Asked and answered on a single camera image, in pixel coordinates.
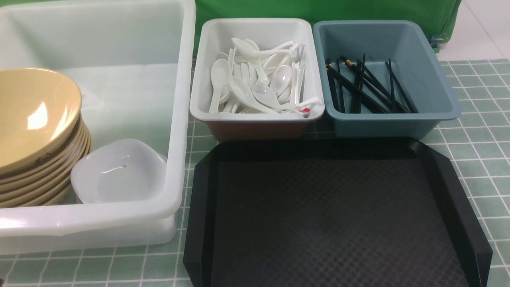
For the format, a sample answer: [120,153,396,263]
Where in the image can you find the black chopstick gold band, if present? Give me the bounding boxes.
[385,58,418,113]
[339,56,410,113]

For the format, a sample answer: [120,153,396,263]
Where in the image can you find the white square sauce dish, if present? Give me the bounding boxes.
[71,138,167,204]

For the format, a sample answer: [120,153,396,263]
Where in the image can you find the tan noodle bowl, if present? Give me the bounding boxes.
[0,68,82,174]

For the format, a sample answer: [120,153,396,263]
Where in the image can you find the white soup spoon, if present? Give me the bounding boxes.
[209,59,231,113]
[231,37,297,59]
[228,76,278,114]
[244,39,270,86]
[269,64,292,97]

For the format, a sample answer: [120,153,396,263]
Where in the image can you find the top stacked tan bowl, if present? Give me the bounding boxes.
[0,114,84,184]

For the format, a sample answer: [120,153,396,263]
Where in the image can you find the white spoon bin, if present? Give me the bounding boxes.
[190,18,326,142]

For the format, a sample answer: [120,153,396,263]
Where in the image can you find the white spoon with red sticker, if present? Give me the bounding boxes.
[281,97,324,118]

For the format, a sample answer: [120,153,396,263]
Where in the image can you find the black serving tray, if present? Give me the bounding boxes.
[183,138,492,287]

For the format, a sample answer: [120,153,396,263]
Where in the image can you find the white soup spoon top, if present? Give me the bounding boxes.
[244,39,270,86]

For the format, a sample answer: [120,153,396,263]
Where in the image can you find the black chopstick in bin crossing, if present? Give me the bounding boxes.
[336,58,345,113]

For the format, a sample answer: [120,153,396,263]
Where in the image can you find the black chopstick in bin upright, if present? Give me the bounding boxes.
[350,54,366,113]

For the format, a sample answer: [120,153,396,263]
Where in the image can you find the large translucent white tub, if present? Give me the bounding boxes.
[1,0,196,255]

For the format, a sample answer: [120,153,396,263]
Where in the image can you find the blue-grey chopstick bin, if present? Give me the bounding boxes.
[313,20,461,140]

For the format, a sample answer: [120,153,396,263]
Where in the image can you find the green checked tablecloth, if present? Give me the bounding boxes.
[1,59,510,287]

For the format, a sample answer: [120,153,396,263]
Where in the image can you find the green backdrop cloth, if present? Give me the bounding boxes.
[194,0,461,49]

